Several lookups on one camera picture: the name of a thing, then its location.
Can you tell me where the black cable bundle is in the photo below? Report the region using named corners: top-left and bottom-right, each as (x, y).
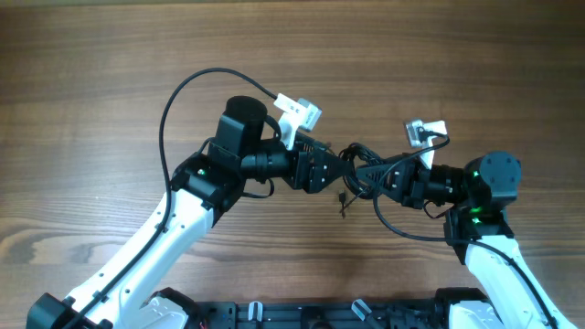
top-left (336, 142), bottom-right (389, 219)

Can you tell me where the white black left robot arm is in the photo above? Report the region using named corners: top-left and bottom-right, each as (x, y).
top-left (26, 94), bottom-right (350, 328)

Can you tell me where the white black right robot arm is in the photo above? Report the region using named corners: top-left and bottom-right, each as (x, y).
top-left (356, 152), bottom-right (572, 328)

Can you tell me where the black right camera cable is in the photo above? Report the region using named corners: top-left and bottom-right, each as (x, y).
top-left (372, 132), bottom-right (558, 329)

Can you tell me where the black camera cable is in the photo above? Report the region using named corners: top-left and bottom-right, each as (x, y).
top-left (61, 67), bottom-right (280, 329)
top-left (372, 132), bottom-right (558, 329)

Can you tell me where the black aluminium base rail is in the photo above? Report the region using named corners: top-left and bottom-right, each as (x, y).
top-left (196, 299), bottom-right (448, 329)

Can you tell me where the black left camera cable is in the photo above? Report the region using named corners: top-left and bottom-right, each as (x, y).
top-left (61, 67), bottom-right (280, 329)

